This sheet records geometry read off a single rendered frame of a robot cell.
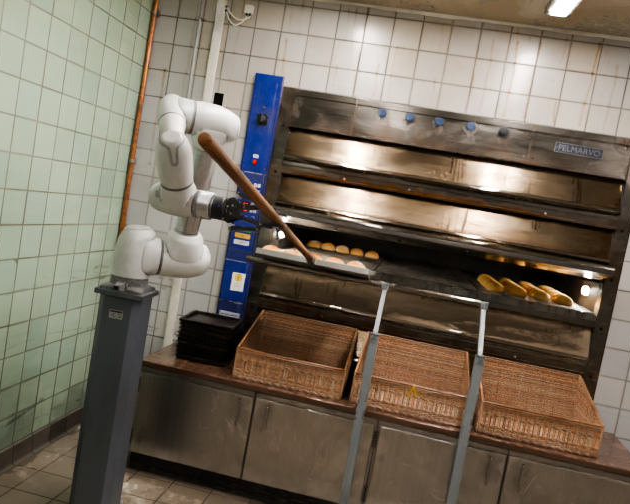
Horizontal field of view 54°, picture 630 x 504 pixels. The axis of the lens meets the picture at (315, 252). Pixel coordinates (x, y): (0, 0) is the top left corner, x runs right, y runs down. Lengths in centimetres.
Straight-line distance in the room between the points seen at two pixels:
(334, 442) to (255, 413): 40
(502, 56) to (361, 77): 75
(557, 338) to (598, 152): 99
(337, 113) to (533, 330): 158
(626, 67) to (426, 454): 218
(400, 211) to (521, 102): 85
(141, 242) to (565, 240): 215
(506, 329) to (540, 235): 53
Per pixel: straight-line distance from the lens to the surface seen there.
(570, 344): 357
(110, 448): 284
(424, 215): 343
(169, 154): 190
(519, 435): 313
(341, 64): 355
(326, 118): 352
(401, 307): 346
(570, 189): 352
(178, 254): 266
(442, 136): 347
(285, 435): 312
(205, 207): 198
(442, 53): 354
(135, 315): 267
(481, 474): 312
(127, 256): 265
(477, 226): 344
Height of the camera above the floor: 150
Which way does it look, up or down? 4 degrees down
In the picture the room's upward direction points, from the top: 10 degrees clockwise
